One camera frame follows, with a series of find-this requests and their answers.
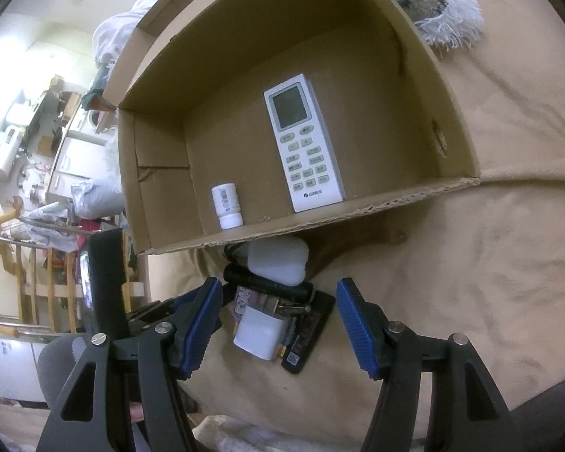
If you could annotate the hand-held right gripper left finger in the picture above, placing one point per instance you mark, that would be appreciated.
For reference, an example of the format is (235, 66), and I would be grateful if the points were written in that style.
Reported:
(200, 334)

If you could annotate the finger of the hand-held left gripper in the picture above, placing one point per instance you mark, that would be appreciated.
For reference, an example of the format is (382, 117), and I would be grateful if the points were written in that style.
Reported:
(143, 313)

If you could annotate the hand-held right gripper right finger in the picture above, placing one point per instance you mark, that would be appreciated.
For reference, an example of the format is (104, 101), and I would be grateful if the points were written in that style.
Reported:
(358, 334)

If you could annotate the black packet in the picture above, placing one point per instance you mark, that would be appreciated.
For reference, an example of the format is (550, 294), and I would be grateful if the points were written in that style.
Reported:
(310, 339)

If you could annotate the white charger plug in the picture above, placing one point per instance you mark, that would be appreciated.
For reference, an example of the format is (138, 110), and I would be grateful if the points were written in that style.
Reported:
(259, 334)

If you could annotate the pink patterned packet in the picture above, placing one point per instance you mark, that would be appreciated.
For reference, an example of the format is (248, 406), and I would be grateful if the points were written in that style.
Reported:
(249, 299)

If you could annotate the black flashlight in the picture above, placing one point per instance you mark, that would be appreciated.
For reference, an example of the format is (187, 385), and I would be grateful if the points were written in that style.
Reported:
(263, 284)

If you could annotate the white rounded plastic case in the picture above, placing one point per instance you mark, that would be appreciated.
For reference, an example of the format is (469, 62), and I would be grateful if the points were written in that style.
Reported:
(278, 259)

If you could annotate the brown cardboard box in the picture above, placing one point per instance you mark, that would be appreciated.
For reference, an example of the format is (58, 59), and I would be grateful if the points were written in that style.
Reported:
(358, 80)

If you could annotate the wooden chair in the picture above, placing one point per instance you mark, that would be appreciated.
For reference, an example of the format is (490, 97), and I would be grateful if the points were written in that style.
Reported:
(52, 287)

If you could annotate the white plastic bag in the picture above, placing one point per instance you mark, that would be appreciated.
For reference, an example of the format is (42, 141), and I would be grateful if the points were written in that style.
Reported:
(94, 197)

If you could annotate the person's grey trouser leg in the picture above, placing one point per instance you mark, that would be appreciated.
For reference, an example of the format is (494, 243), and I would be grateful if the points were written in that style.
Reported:
(59, 367)
(546, 414)

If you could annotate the white low cupboard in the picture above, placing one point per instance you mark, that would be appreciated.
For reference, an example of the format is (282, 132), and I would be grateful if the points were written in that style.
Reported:
(9, 367)

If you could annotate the white cabinet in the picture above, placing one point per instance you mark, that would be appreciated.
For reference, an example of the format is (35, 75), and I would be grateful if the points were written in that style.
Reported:
(75, 155)

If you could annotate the small white pill bottle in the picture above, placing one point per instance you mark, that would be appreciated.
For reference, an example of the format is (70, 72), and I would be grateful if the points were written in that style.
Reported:
(227, 205)

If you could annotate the white kitchen appliance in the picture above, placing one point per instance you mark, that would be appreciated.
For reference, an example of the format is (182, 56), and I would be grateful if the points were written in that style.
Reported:
(2, 162)

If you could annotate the white washing machine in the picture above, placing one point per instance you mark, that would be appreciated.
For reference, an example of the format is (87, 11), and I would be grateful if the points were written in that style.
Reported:
(94, 120)

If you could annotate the beige blanket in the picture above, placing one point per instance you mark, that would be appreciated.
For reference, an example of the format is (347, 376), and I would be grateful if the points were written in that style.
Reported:
(499, 245)

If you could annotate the white remote control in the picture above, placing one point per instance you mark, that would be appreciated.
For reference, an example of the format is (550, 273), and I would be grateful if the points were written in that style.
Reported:
(306, 150)

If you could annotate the white duvet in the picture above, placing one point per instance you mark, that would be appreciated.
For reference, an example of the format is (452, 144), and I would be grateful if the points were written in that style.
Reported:
(117, 28)

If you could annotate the white fluffy patterned blanket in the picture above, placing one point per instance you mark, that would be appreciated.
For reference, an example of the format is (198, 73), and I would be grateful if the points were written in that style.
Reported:
(452, 9)

